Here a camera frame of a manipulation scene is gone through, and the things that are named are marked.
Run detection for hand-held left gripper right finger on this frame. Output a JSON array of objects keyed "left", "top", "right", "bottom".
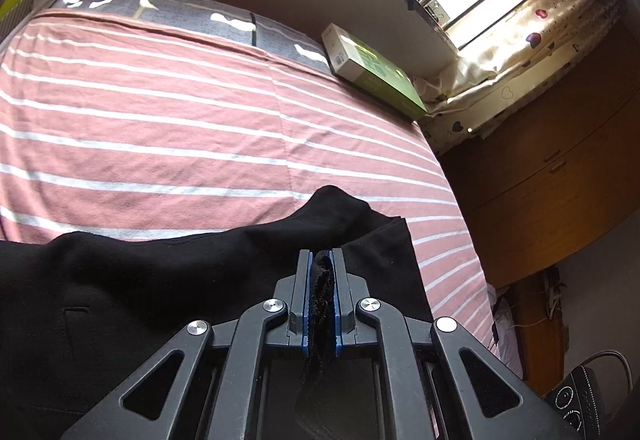
[{"left": 330, "top": 247, "right": 583, "bottom": 440}]

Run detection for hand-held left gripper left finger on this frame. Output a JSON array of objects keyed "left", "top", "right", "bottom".
[{"left": 60, "top": 247, "right": 316, "bottom": 440}]

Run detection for black pants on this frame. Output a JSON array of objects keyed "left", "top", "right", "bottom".
[{"left": 0, "top": 185, "right": 436, "bottom": 440}]

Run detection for white cloth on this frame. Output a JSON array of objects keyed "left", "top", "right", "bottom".
[{"left": 492, "top": 287, "right": 523, "bottom": 378}]

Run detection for wooden side cabinet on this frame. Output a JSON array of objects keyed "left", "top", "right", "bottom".
[{"left": 510, "top": 270, "right": 571, "bottom": 396}]

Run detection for green cardboard box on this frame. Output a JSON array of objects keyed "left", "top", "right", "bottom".
[{"left": 321, "top": 23, "right": 430, "bottom": 120}]

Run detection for wooden wardrobe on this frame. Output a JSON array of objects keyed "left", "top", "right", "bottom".
[{"left": 440, "top": 15, "right": 640, "bottom": 291}]

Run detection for pink striped bed sheet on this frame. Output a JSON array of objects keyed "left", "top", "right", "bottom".
[{"left": 0, "top": 8, "right": 501, "bottom": 356}]

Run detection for black device with dials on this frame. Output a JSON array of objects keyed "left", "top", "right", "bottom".
[{"left": 542, "top": 367, "right": 616, "bottom": 436}]

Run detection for grey patterned sheet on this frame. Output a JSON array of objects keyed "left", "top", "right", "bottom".
[{"left": 47, "top": 0, "right": 333, "bottom": 76}]

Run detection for heart print curtain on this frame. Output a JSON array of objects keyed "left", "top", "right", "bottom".
[{"left": 415, "top": 0, "right": 626, "bottom": 156}]

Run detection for black device cable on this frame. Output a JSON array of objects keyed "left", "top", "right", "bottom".
[{"left": 580, "top": 350, "right": 633, "bottom": 381}]

